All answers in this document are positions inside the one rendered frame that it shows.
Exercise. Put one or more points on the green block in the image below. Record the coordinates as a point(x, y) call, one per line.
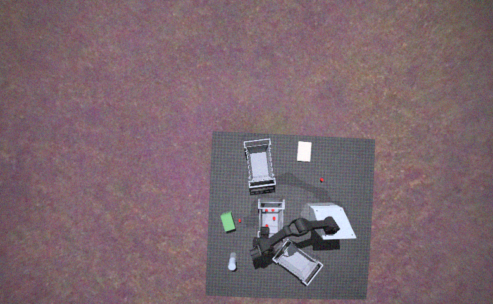
point(228, 221)

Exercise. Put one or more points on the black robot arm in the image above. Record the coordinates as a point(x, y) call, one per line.
point(264, 246)

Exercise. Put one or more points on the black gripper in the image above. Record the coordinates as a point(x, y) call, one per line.
point(264, 232)

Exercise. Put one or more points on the grey cylinder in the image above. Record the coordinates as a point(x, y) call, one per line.
point(232, 263)

